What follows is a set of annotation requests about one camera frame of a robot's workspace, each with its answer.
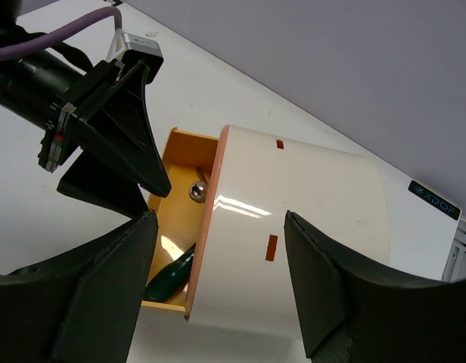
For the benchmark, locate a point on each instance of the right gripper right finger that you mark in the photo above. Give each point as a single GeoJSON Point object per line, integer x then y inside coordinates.
{"type": "Point", "coordinates": [352, 308]}

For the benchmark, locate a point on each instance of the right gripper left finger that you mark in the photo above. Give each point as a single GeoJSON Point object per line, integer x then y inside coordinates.
{"type": "Point", "coordinates": [81, 305]}

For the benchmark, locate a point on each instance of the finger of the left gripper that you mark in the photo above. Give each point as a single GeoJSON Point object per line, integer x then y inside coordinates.
{"type": "Point", "coordinates": [91, 181]}
{"type": "Point", "coordinates": [113, 126]}

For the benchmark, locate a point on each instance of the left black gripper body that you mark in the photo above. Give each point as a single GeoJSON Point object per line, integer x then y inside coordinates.
{"type": "Point", "coordinates": [65, 111]}

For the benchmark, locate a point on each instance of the yellow drawer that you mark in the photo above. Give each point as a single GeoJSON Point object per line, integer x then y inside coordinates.
{"type": "Point", "coordinates": [187, 158]}

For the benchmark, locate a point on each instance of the large green-handled screwdriver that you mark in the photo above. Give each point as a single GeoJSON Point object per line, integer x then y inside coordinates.
{"type": "Point", "coordinates": [170, 279]}

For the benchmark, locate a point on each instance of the orange top drawer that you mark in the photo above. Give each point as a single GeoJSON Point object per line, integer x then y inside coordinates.
{"type": "Point", "coordinates": [206, 220]}

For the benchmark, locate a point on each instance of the white cylindrical drawer cabinet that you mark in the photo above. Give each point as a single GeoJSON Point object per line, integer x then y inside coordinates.
{"type": "Point", "coordinates": [260, 265]}

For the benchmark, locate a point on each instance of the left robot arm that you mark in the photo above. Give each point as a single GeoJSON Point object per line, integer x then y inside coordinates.
{"type": "Point", "coordinates": [37, 67]}

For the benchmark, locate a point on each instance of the blue label sticker right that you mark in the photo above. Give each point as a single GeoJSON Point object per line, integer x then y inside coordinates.
{"type": "Point", "coordinates": [435, 200]}

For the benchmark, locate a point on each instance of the aluminium side rail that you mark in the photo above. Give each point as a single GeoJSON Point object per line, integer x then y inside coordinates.
{"type": "Point", "coordinates": [455, 268]}

